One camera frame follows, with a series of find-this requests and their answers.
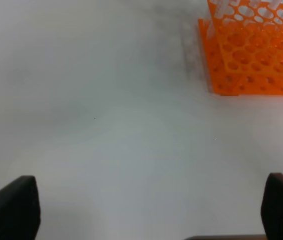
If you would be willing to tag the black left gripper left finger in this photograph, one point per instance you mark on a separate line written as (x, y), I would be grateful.
(20, 210)

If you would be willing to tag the front-left racked test tube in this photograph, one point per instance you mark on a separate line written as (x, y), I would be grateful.
(223, 8)

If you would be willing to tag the orange test tube rack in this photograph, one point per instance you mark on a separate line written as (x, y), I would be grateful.
(244, 52)

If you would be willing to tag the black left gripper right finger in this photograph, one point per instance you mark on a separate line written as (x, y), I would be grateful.
(272, 207)

